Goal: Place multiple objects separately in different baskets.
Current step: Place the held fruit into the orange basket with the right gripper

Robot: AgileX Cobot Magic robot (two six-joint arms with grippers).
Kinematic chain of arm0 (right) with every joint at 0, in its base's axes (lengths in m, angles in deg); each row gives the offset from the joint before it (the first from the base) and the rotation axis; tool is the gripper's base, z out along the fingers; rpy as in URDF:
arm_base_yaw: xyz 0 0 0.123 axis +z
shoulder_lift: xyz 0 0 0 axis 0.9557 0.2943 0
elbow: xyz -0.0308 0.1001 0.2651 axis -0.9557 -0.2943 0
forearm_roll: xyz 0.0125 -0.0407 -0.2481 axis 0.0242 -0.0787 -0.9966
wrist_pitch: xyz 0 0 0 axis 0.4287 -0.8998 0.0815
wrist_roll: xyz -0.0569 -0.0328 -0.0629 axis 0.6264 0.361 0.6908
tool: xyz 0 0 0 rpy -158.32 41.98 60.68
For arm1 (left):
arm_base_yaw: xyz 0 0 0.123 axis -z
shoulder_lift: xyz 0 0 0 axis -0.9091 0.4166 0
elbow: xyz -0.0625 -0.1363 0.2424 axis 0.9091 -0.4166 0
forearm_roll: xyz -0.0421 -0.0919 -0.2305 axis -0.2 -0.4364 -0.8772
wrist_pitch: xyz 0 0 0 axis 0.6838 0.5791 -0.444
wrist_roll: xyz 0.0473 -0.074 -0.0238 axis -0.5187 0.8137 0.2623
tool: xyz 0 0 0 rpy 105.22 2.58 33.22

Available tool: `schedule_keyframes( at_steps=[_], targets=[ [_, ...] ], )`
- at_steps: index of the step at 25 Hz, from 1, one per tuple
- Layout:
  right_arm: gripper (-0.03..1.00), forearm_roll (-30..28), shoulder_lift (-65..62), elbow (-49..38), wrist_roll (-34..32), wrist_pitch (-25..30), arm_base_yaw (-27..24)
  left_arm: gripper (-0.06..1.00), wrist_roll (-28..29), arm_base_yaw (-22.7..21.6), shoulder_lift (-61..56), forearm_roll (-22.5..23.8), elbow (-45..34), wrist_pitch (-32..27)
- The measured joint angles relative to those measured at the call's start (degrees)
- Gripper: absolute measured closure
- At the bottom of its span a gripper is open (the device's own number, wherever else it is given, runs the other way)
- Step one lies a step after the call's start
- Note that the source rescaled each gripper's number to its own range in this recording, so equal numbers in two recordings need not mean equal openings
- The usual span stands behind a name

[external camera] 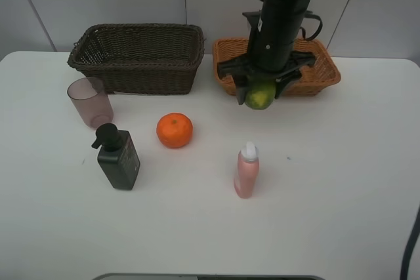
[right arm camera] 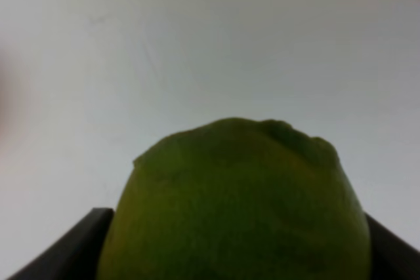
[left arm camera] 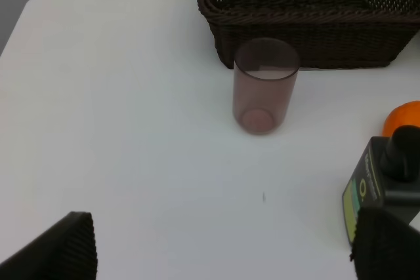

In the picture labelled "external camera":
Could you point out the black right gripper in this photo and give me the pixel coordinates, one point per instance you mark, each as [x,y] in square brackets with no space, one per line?
[240,67]

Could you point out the green mango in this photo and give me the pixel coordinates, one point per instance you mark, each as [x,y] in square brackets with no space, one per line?
[260,94]

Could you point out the pink bottle white cap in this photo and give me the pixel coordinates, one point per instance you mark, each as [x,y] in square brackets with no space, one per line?
[247,170]

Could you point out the black pump bottle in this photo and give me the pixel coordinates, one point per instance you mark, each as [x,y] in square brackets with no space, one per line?
[117,157]

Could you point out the purple translucent cup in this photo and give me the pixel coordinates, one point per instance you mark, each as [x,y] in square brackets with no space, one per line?
[91,101]

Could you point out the round bread bun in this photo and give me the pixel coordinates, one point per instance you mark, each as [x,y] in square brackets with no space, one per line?
[304,73]

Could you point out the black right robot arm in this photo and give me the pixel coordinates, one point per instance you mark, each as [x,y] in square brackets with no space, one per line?
[270,57]

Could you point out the light brown wicker basket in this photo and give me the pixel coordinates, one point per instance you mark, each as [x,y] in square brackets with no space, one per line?
[323,74]

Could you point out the orange tangerine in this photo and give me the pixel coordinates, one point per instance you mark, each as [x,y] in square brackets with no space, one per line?
[174,130]

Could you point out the dark brown wicker basket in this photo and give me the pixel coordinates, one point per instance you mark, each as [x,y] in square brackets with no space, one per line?
[153,59]

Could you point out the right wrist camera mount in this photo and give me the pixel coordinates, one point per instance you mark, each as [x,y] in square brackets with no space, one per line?
[252,19]

